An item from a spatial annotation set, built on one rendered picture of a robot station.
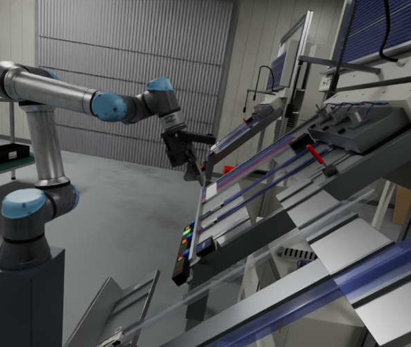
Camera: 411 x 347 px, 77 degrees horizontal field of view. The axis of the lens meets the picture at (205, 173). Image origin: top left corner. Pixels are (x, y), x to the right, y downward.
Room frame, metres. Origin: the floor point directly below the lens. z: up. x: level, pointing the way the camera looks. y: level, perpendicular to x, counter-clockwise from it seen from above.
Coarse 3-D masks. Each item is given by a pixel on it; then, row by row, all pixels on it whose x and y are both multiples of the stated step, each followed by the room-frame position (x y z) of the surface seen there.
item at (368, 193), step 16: (368, 192) 0.32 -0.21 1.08; (336, 208) 0.33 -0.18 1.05; (352, 208) 0.32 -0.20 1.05; (304, 224) 0.33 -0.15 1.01; (320, 224) 0.32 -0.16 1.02; (288, 240) 0.32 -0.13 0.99; (256, 256) 0.33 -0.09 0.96; (272, 256) 0.32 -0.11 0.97; (224, 272) 0.33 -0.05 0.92; (240, 272) 0.32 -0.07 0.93; (208, 288) 0.32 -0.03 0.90; (176, 304) 0.32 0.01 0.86; (144, 320) 0.33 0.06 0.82; (160, 320) 0.32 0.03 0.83; (128, 336) 0.32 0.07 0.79
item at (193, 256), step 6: (198, 204) 1.07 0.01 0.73; (198, 210) 1.00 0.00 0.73; (198, 216) 0.94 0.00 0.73; (198, 222) 0.89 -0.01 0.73; (198, 234) 0.81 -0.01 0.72; (192, 240) 0.75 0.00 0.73; (198, 240) 0.78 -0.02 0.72; (192, 246) 0.71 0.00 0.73; (192, 252) 0.68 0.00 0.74; (192, 258) 0.65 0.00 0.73
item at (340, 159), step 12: (312, 120) 1.30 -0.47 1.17; (300, 132) 1.24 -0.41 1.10; (324, 144) 0.92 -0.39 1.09; (288, 156) 1.02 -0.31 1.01; (300, 156) 0.94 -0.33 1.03; (312, 156) 0.88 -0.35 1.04; (324, 156) 0.82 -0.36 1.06; (336, 156) 0.77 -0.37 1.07; (348, 156) 0.72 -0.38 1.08; (360, 156) 0.68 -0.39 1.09; (288, 168) 0.91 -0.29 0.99; (312, 168) 0.79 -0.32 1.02
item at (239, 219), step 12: (228, 192) 1.06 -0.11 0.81; (204, 204) 1.10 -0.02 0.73; (216, 204) 1.00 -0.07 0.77; (228, 204) 0.92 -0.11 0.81; (204, 216) 0.94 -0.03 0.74; (216, 216) 0.88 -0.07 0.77; (228, 216) 0.82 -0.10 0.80; (240, 216) 0.77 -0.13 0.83; (204, 228) 0.83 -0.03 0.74; (216, 228) 0.79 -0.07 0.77; (228, 228) 0.74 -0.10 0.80; (240, 228) 0.69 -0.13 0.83; (204, 240) 0.74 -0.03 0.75
